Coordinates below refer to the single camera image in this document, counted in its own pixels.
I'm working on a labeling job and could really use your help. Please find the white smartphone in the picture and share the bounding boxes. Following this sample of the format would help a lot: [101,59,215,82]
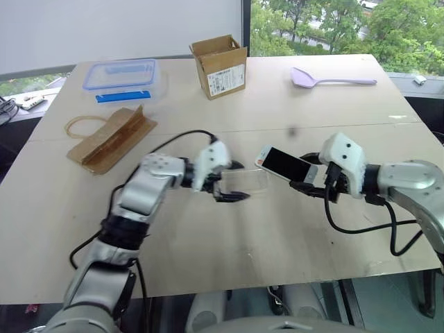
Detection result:
[254,145,320,183]

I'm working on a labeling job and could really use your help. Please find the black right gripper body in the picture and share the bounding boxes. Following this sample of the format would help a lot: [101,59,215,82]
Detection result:
[323,161,350,204]

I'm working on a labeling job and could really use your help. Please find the tangled dark cables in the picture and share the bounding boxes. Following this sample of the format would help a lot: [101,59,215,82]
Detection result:
[0,96,20,128]

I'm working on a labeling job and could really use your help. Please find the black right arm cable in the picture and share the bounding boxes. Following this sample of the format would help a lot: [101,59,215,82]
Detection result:
[323,162,425,258]

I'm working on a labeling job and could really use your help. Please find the grey rounded robot leg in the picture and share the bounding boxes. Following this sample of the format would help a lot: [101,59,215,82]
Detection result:
[282,283,330,319]
[185,290,230,333]

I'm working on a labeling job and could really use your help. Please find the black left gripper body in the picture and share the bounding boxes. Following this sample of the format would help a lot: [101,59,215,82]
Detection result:
[202,172,226,203]

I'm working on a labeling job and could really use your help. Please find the clear container with blue lid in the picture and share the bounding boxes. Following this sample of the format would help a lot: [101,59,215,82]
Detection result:
[81,58,170,105]

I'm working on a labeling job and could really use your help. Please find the folded brown paper bag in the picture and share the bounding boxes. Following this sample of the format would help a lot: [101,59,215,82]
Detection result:
[63,104,159,176]

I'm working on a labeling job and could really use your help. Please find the dark table frame strut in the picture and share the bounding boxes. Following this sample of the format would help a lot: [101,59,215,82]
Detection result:
[337,278,366,327]

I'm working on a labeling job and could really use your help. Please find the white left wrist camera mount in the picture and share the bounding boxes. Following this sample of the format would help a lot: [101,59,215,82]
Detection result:
[191,141,232,194]

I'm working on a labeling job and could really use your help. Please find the clear plastic phone case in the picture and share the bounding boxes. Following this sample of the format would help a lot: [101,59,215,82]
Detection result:
[219,169,270,196]

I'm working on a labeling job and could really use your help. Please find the black table leg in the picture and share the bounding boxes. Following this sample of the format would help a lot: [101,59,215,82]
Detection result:
[417,269,437,319]

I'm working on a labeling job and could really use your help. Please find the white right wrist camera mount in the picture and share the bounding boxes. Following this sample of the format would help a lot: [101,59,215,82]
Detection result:
[318,132,368,199]

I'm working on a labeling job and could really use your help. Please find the silver robot torso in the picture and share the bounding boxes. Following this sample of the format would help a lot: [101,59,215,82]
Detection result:
[194,314,352,333]

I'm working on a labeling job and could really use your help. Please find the white roller blind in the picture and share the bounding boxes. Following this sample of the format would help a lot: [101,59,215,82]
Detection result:
[0,0,244,76]

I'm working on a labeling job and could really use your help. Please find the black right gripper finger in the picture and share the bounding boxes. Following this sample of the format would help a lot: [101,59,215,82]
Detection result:
[289,180,329,200]
[299,151,323,166]

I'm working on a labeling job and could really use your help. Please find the black window frame post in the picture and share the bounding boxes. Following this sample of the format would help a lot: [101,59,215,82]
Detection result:
[241,0,252,58]

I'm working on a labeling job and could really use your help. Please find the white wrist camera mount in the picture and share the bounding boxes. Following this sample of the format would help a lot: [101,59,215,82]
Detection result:
[191,141,232,194]
[318,132,368,199]

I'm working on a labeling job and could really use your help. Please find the purple plastic rice spoon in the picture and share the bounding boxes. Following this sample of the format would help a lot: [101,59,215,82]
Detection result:
[289,66,378,89]

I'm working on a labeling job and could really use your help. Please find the white power strip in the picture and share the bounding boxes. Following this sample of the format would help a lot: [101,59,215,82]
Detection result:
[16,92,47,112]

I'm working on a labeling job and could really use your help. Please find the open cardboard box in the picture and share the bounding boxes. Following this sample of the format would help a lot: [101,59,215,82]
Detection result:
[188,33,249,102]

